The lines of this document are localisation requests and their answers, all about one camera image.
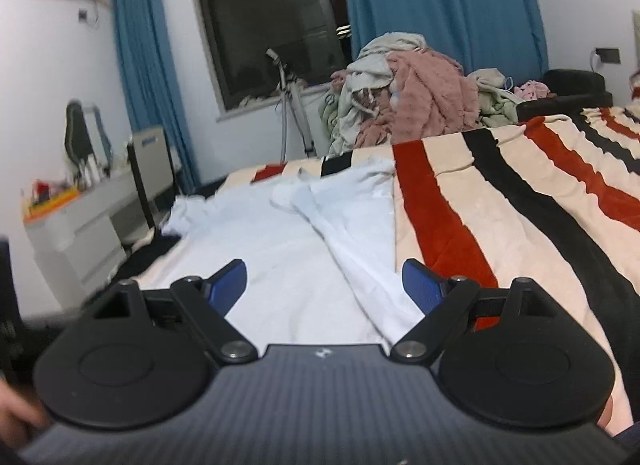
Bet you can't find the light blue t-shirt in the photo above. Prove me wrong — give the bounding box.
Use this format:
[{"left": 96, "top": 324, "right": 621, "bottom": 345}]
[{"left": 137, "top": 157, "right": 423, "bottom": 351}]

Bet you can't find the pile of clothes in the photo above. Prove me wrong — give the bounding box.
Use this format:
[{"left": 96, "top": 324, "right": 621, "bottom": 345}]
[{"left": 319, "top": 32, "right": 552, "bottom": 155}]

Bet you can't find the person's left hand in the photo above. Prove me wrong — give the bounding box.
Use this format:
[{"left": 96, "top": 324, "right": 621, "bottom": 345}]
[{"left": 0, "top": 378, "right": 50, "bottom": 450}]

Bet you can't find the white dresser desk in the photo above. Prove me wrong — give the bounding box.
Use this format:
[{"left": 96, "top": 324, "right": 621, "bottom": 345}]
[{"left": 24, "top": 167, "right": 151, "bottom": 310}]

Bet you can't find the striped cream red black blanket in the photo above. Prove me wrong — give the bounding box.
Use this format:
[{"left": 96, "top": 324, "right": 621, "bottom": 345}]
[{"left": 106, "top": 103, "right": 640, "bottom": 438}]

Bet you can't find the black and beige chair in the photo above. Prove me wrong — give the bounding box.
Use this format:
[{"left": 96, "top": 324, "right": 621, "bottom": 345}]
[{"left": 127, "top": 127, "right": 180, "bottom": 229}]

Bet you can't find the black desk mirror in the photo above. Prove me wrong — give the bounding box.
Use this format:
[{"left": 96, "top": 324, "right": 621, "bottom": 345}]
[{"left": 64, "top": 100, "right": 113, "bottom": 177}]

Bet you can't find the left blue curtain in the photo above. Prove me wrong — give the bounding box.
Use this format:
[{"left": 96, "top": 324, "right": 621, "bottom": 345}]
[{"left": 113, "top": 0, "right": 200, "bottom": 192}]

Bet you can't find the blue curtain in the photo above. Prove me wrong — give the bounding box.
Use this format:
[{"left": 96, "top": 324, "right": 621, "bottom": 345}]
[
  {"left": 113, "top": 0, "right": 200, "bottom": 192},
  {"left": 346, "top": 0, "right": 549, "bottom": 84}
]

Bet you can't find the black sofa seat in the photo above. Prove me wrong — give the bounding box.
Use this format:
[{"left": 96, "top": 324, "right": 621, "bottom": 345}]
[{"left": 516, "top": 69, "right": 614, "bottom": 122}]

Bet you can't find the silver tripod stand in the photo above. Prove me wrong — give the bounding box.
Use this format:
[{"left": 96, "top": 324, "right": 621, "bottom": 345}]
[{"left": 266, "top": 48, "right": 317, "bottom": 164}]

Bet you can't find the right blue curtain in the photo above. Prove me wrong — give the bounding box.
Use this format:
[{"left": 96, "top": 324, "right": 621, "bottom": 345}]
[{"left": 346, "top": 0, "right": 549, "bottom": 84}]

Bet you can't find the dark window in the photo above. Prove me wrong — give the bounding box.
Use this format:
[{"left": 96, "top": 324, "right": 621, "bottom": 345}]
[{"left": 198, "top": 0, "right": 352, "bottom": 110}]

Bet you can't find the wall power socket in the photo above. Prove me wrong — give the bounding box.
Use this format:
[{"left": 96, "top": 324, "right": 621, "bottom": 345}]
[{"left": 594, "top": 48, "right": 620, "bottom": 64}]

